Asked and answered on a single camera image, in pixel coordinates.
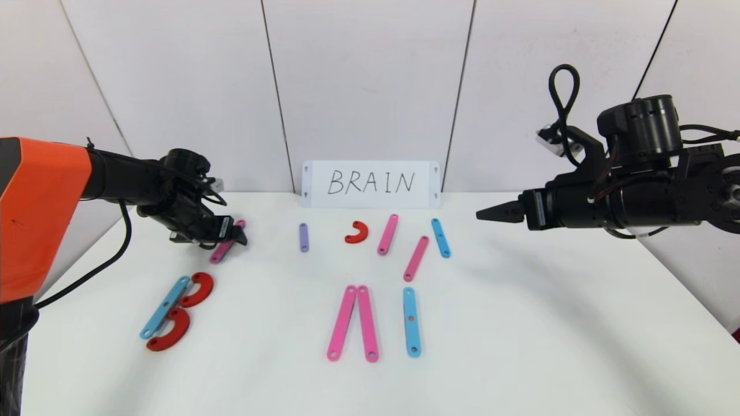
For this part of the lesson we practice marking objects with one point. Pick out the black right camera mount bracket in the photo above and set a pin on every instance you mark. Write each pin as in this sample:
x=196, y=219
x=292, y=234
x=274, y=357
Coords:
x=589, y=153

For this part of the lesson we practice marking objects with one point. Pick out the black and orange left arm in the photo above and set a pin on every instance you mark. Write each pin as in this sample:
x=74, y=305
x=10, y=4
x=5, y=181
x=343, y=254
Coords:
x=40, y=214

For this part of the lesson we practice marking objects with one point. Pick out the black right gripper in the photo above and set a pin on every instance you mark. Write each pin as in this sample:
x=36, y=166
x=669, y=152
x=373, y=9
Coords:
x=534, y=210

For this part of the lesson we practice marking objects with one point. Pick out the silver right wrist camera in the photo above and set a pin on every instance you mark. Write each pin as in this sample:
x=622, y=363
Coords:
x=552, y=141

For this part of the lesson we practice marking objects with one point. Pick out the pink bar with holes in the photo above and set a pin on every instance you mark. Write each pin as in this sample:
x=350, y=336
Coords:
x=367, y=323
x=342, y=322
x=218, y=254
x=416, y=258
x=388, y=234

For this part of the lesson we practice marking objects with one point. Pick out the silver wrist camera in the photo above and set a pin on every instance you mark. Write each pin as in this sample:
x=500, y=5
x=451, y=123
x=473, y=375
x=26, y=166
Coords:
x=215, y=185
x=552, y=141

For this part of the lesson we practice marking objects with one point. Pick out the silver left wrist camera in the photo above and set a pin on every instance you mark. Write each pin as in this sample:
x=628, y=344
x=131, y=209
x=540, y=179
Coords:
x=215, y=185

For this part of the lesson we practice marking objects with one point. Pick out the blue flat bar with holes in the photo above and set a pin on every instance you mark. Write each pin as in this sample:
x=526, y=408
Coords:
x=411, y=321
x=440, y=237
x=165, y=307

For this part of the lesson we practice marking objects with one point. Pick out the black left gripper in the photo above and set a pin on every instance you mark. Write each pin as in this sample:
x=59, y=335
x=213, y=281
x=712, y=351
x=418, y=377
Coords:
x=225, y=228

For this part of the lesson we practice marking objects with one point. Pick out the small red curved piece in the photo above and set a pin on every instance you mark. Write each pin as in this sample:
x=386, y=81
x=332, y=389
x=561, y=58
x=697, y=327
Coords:
x=363, y=231

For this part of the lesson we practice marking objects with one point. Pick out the short purple flat bar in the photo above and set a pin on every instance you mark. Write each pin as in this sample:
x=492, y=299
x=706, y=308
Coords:
x=303, y=237

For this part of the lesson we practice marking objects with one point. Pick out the large red curved piece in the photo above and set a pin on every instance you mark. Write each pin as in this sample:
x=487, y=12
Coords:
x=180, y=329
x=203, y=284

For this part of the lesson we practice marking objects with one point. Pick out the white BRAIN sign card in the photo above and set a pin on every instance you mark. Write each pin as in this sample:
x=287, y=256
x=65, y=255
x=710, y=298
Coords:
x=370, y=184

